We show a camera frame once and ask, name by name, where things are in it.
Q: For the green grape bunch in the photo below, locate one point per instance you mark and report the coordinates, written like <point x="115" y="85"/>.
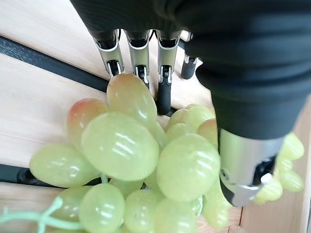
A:
<point x="136" y="165"/>

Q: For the wooden slat crate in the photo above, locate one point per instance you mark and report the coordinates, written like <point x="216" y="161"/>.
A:
<point x="36" y="97"/>

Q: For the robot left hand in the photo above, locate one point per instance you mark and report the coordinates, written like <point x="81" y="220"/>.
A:
<point x="243" y="60"/>

